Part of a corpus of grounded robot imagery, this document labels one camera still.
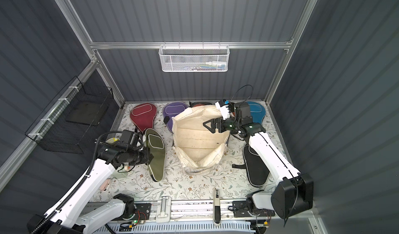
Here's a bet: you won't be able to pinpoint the right thin black cable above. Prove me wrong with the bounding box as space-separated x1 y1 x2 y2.
230 84 254 103

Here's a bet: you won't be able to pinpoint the olive green paddle case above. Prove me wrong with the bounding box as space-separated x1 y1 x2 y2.
144 129 166 182

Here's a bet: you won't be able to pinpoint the black paddle case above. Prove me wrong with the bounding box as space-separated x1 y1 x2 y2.
232 144 270 188

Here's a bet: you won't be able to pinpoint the red ping pong paddle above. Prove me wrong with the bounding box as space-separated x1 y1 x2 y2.
189 102 212 108

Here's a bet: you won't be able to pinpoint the black white handheld device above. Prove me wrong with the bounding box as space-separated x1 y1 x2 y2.
213 188 221 226

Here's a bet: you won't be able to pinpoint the cream canvas tote bag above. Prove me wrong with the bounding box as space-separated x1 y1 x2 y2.
172 105 230 175

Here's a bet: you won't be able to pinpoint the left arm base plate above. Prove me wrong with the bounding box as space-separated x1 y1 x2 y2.
123 203 152 221

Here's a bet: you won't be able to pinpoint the pink item by rail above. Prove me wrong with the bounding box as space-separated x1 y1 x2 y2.
99 179 111 191

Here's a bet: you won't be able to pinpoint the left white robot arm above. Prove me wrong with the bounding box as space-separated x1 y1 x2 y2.
27 130 153 234

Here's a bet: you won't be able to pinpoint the black wire side basket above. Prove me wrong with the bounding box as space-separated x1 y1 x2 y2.
25 79 118 155

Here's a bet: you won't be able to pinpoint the maroon red paddle case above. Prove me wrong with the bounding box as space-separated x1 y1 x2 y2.
129 103 157 132

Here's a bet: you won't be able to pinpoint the blue paddle case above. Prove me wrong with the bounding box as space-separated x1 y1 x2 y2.
248 102 266 124

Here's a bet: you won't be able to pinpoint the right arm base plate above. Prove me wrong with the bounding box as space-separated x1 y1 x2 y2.
228 201 275 218

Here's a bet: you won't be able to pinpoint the white vented floor panel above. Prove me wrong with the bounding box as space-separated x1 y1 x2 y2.
109 220 255 234

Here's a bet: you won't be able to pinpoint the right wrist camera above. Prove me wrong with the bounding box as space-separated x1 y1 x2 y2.
215 100 231 120

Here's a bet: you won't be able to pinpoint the white bracket on rail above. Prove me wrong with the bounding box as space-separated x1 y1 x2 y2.
155 196 172 223

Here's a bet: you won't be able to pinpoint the cup with yellow item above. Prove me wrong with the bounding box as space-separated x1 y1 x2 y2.
106 137 119 144

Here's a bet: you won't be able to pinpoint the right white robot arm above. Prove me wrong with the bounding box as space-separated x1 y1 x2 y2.
203 100 314 220

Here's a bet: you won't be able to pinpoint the purple pouch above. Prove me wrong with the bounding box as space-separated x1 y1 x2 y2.
162 102 188 133

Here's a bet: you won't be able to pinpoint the white wire wall basket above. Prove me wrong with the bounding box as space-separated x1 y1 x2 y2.
159 45 230 73

